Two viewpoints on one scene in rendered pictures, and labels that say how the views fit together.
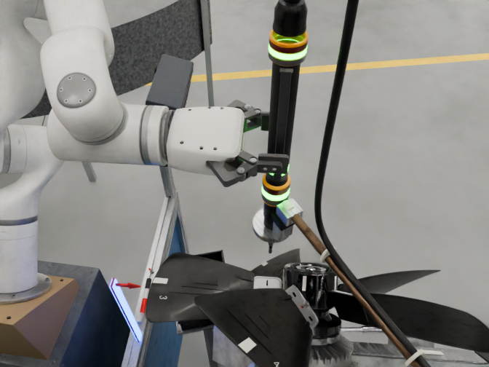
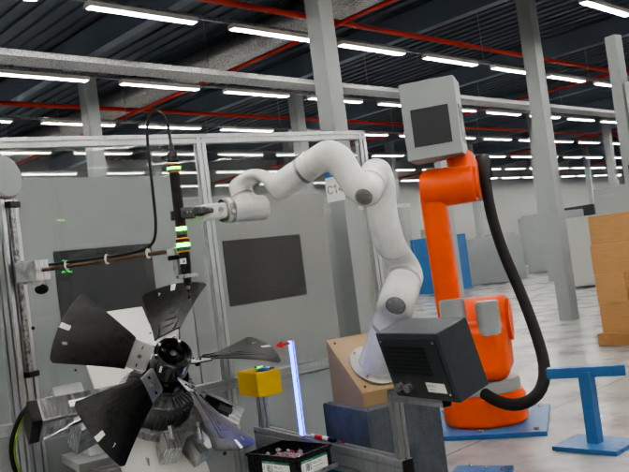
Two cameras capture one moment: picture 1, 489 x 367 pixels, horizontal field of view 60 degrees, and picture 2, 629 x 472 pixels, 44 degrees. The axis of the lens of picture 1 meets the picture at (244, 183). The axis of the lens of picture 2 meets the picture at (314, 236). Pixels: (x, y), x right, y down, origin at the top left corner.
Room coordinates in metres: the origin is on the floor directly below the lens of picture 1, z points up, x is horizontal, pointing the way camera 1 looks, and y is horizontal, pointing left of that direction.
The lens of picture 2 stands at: (2.67, -1.20, 1.44)
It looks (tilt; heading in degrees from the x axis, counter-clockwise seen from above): 2 degrees up; 143
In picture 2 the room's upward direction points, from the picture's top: 7 degrees counter-clockwise
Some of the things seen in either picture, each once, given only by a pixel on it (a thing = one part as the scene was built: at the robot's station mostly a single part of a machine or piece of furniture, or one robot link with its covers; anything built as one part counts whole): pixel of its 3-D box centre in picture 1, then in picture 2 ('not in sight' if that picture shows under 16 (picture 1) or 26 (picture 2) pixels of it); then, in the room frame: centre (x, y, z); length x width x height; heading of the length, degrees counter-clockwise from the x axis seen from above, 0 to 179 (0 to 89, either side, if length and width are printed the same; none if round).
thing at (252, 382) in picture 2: not in sight; (259, 383); (0.17, 0.33, 1.02); 0.16 x 0.10 x 0.11; 176
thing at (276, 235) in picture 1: (277, 213); (182, 262); (0.42, -0.05, 1.49); 0.09 x 0.07 x 0.10; 31
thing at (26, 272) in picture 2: not in sight; (31, 271); (-0.11, -0.37, 1.54); 0.10 x 0.07 x 0.08; 31
